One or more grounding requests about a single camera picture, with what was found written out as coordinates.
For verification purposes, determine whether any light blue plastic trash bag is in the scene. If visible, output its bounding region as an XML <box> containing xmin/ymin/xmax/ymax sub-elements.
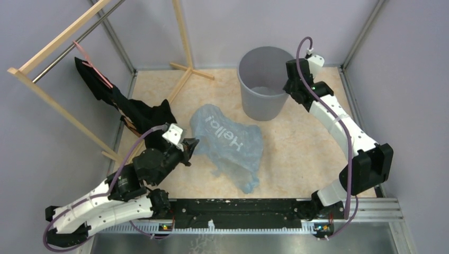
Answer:
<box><xmin>190</xmin><ymin>104</ymin><xmax>264</xmax><ymax>194</ymax></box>

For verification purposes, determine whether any grey plastic trash bin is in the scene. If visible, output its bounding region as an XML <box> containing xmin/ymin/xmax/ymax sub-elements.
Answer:
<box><xmin>237</xmin><ymin>46</ymin><xmax>293</xmax><ymax>121</ymax></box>

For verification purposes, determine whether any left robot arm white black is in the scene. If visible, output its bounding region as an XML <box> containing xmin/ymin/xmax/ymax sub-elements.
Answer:
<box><xmin>43</xmin><ymin>138</ymin><xmax>200</xmax><ymax>250</ymax></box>

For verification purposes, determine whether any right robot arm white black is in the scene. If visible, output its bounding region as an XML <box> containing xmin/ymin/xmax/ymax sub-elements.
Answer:
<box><xmin>283</xmin><ymin>56</ymin><xmax>393</xmax><ymax>220</ymax></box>

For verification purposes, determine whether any black cloth garment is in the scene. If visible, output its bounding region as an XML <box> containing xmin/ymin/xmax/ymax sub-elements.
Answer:
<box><xmin>74</xmin><ymin>57</ymin><xmax>176</xmax><ymax>137</ymax></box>

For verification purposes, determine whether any pink clothes hanger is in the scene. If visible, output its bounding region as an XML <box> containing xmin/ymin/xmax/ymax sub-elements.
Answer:
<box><xmin>73</xmin><ymin>41</ymin><xmax>113</xmax><ymax>89</ymax></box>

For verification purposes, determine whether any metal rack rod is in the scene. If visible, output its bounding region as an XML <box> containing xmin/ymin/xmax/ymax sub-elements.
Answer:
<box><xmin>32</xmin><ymin>0</ymin><xmax>125</xmax><ymax>83</ymax></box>

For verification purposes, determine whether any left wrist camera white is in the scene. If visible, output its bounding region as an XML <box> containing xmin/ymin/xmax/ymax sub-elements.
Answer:
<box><xmin>162</xmin><ymin>123</ymin><xmax>185</xmax><ymax>151</ymax></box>

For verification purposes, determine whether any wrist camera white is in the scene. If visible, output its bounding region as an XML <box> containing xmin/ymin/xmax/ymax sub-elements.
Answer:
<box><xmin>306</xmin><ymin>48</ymin><xmax>325</xmax><ymax>78</ymax></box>
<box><xmin>162</xmin><ymin>123</ymin><xmax>185</xmax><ymax>151</ymax></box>

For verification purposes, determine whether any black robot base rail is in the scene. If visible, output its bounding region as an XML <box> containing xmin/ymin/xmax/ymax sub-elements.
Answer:
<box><xmin>148</xmin><ymin>189</ymin><xmax>343</xmax><ymax>230</ymax></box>

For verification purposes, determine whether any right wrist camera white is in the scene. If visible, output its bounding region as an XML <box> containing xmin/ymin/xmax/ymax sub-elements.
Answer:
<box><xmin>306</xmin><ymin>48</ymin><xmax>325</xmax><ymax>78</ymax></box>

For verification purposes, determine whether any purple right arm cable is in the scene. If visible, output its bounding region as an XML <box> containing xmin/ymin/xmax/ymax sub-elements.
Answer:
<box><xmin>296</xmin><ymin>36</ymin><xmax>359</xmax><ymax>239</ymax></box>

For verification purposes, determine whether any wooden clothes rack frame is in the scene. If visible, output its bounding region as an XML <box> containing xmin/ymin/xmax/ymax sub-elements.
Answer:
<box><xmin>7</xmin><ymin>0</ymin><xmax>215</xmax><ymax>162</ymax></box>

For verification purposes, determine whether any aluminium corner frame post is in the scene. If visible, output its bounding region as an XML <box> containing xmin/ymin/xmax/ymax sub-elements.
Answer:
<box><xmin>341</xmin><ymin>0</ymin><xmax>389</xmax><ymax>72</ymax></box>

